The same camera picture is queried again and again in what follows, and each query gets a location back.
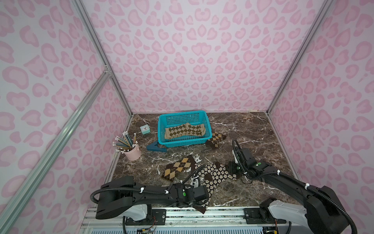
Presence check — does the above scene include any daisy sock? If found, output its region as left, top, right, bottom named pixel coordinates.
left=203, top=162, right=238, bottom=189
left=194, top=162, right=238, bottom=214

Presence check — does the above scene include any dark brown argyle sock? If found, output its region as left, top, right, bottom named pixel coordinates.
left=162, top=155, right=196, bottom=181
left=205, top=132, right=227, bottom=149

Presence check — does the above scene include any tan argyle sock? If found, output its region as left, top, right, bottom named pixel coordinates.
left=164, top=123, right=206, bottom=139

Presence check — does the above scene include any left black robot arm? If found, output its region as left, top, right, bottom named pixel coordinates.
left=90, top=165, right=213, bottom=221

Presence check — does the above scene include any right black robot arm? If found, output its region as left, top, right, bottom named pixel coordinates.
left=232, top=139, right=358, bottom=234

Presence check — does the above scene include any teal plastic basket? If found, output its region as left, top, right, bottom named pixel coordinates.
left=158, top=111, right=212, bottom=148

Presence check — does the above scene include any small teal clock cube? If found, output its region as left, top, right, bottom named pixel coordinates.
left=140, top=124, right=151, bottom=135

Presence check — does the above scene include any bundle of pencils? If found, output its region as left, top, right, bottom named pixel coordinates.
left=112, top=131, right=138, bottom=154

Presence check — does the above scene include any aluminium front rail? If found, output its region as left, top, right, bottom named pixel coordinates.
left=79, top=203, right=311, bottom=234

